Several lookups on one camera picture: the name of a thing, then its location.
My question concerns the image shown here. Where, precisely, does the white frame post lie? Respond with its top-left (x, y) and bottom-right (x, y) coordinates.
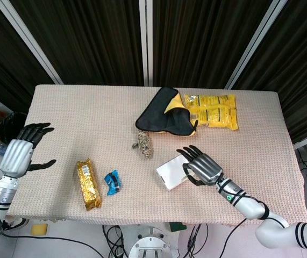
top-left (139, 0), bottom-right (154, 87)
top-left (224, 0), bottom-right (288, 90)
top-left (0, 0), bottom-right (64, 84)

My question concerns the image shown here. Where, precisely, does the long black floor cable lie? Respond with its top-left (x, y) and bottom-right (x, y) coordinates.
top-left (2, 232), bottom-right (104, 258)
top-left (223, 218), bottom-right (248, 258)

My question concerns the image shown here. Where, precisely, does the black trash bin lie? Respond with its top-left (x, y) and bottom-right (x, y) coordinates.
top-left (0, 112), bottom-right (28, 143)

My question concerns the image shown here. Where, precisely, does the yellow sponge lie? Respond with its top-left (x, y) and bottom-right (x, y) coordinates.
top-left (31, 224), bottom-right (48, 236)

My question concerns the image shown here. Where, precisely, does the blue snack wrapper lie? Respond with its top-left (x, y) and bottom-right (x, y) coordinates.
top-left (104, 169), bottom-right (123, 196)

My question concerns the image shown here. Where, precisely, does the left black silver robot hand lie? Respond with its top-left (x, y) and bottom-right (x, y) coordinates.
top-left (0, 122), bottom-right (57, 178)

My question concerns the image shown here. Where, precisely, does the black and yellow cloth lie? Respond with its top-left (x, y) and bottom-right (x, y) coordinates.
top-left (135, 86), bottom-right (198, 137)

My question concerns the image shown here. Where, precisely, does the yellow snack bag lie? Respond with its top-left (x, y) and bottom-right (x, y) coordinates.
top-left (184, 92), bottom-right (239, 131)

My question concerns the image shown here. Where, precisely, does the gold foil snack package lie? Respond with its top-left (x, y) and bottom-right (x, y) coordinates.
top-left (75, 157), bottom-right (103, 212)

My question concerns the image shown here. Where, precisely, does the black curtain panel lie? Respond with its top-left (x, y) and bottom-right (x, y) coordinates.
top-left (152, 0), bottom-right (274, 88)
top-left (0, 0), bottom-right (55, 113)
top-left (233, 0), bottom-right (307, 144)
top-left (9, 0), bottom-right (145, 87)

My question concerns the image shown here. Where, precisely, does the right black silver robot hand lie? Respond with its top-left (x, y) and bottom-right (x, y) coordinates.
top-left (176, 145), bottom-right (224, 188)

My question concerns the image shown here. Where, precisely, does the dark green block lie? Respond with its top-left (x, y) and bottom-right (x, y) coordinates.
top-left (169, 222), bottom-right (188, 233)

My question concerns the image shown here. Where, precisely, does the black cable bundle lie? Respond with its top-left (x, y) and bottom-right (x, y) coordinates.
top-left (102, 224), bottom-right (128, 258)
top-left (187, 223), bottom-right (209, 258)

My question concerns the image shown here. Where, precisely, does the white cardboard box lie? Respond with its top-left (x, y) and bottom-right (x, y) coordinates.
top-left (155, 154), bottom-right (197, 191)

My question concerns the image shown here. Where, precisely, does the beige woven tablecloth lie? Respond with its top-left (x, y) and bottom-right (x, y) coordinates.
top-left (4, 84), bottom-right (307, 228)

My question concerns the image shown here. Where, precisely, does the braided straw rope bundle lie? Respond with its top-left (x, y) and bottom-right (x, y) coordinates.
top-left (131, 130), bottom-right (154, 160)

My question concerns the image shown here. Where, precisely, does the silver robot base column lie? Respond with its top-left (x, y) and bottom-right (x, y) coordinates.
top-left (128, 225), bottom-right (180, 258)

